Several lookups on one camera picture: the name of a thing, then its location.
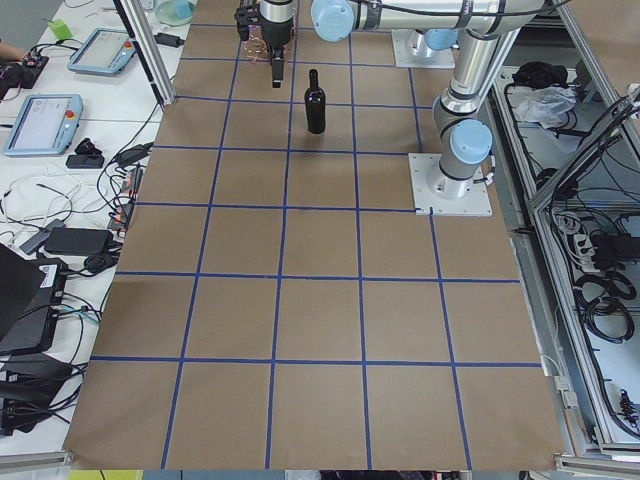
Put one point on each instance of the copper wire wine basket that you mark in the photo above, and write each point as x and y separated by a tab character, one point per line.
255	48

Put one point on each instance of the dark wine bottle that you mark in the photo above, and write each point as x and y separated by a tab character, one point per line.
315	104

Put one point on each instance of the teach pendant far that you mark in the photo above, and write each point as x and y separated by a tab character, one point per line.
106	52

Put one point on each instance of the blue foam cube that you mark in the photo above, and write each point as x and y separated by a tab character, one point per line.
182	9

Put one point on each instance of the black laptop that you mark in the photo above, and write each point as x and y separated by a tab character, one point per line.
30	292

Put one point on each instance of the teach pendant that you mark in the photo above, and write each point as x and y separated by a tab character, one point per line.
45	125
106	52

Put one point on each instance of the black power adapter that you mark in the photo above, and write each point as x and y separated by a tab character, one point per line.
169	40

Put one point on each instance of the green glass plate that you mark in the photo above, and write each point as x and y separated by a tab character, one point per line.
165	13

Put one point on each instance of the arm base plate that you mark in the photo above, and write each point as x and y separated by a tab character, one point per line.
436	194
438	60

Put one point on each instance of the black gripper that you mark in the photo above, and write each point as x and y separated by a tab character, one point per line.
276	34

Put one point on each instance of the teach pendant near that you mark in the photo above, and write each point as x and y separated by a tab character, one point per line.
45	125

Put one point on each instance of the aluminium frame post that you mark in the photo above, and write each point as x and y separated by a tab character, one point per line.
136	24

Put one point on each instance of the black power brick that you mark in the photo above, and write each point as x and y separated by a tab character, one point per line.
77	241

